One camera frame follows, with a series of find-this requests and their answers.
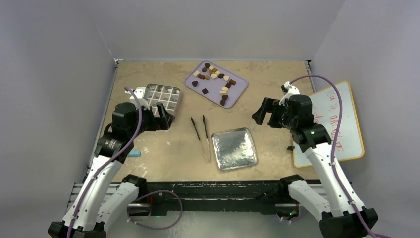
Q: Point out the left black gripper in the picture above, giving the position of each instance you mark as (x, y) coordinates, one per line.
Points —
(156, 123)

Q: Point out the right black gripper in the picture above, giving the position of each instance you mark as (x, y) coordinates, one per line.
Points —
(269, 105)

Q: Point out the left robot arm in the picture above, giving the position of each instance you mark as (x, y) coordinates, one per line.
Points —
(90, 216)

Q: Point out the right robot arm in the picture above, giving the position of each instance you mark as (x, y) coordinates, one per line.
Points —
(341, 214)

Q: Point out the purple plastic tray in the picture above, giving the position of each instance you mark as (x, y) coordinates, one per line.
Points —
(214, 77)

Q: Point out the blue small marker cap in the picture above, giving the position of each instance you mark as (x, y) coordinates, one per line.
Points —
(134, 154)

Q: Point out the silver metal box lid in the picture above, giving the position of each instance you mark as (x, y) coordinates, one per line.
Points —
(234, 149)

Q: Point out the yellow framed whiteboard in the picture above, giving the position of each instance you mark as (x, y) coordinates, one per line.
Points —
(349, 144)

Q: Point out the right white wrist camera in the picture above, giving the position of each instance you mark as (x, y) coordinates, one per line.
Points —
(288, 91)

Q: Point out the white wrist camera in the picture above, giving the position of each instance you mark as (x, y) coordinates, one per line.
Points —
(288, 91)
(141, 94)

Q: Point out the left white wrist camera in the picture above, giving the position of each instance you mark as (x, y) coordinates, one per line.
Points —
(141, 94)

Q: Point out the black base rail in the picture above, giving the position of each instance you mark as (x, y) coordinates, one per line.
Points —
(266, 197)

